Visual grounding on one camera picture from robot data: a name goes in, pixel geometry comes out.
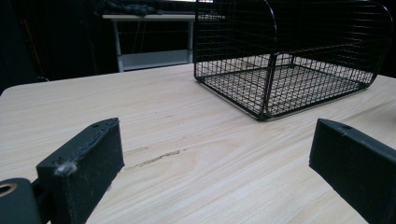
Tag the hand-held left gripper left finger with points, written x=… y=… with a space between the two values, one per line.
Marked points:
x=85 y=165

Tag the dark cloth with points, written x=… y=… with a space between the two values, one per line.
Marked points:
x=127 y=7

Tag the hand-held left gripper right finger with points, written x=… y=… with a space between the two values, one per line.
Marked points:
x=358 y=165

